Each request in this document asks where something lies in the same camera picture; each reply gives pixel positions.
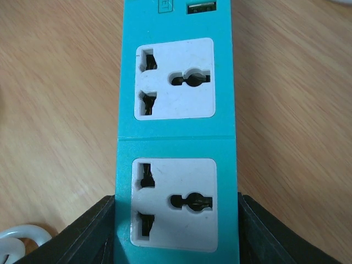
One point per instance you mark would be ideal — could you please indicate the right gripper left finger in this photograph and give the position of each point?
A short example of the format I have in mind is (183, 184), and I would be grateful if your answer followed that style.
(89, 239)

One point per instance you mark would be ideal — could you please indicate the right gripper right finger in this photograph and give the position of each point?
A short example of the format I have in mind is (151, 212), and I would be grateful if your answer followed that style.
(263, 238)

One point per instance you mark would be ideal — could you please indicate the teal power strip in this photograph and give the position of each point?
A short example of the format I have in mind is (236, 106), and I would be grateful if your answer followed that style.
(176, 181)

